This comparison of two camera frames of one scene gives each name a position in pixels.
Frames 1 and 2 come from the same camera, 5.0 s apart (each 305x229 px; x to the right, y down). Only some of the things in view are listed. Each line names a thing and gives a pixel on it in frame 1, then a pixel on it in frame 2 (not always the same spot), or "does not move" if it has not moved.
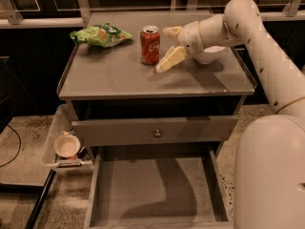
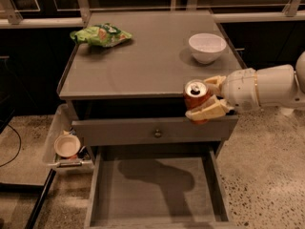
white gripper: [190, 37] → [239, 88]
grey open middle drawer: [158, 187] does not move
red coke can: [150, 45] → [194, 93]
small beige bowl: [67, 146] does not move
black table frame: [10, 188] does not move
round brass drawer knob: [157, 134] does not move
